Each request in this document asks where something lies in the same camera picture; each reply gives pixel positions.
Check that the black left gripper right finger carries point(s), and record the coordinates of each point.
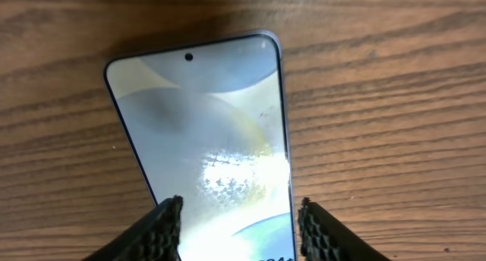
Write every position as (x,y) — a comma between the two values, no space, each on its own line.
(325,238)

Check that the blue Galaxy smartphone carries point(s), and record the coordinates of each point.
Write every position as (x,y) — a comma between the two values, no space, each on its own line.
(207,122)

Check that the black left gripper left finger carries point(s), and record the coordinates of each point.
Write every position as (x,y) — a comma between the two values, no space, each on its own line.
(155,237)

